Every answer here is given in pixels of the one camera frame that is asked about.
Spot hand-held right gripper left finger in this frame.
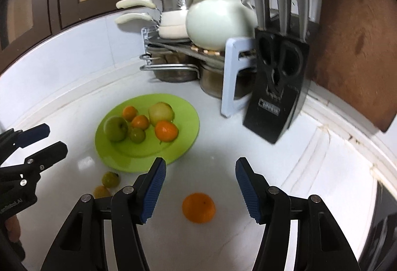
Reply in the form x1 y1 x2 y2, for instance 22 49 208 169
40 157 167 271

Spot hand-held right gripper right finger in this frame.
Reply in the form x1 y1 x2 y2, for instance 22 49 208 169
235 157 359 271

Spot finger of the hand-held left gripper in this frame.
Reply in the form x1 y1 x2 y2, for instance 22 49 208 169
0 124 51 163
0 141 68 188

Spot small green citrus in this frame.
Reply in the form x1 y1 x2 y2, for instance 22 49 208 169
129 128 146 144
102 172 120 188

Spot green plate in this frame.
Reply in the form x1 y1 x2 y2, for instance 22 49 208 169
95 94 200 173

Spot small tan fruit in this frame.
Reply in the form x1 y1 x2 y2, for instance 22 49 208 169
94 186 111 199

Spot green apple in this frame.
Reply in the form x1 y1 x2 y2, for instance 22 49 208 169
103 116 129 142

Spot large yellow-green citrus fruit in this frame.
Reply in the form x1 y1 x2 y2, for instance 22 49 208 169
148 102 174 127

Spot small orange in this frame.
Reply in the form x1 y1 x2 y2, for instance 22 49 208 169
122 106 138 121

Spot person's left hand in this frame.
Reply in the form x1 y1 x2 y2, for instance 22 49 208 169
5 215 21 242

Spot black knife block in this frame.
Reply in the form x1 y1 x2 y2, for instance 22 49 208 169
242 21 320 144

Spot grey pot rack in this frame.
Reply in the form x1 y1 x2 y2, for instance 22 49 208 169
139 26 258 118

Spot tall steel pot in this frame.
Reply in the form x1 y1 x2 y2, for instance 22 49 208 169
198 62 256 101

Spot black kitchen scissors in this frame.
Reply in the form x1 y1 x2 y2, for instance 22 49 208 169
256 32 304 85

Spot white saucepan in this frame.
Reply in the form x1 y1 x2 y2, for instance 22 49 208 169
115 9 190 39

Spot pale green ceramic pot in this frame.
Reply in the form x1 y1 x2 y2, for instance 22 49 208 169
185 0 259 51

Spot wooden cutting board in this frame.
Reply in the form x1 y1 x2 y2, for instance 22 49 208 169
307 0 397 133

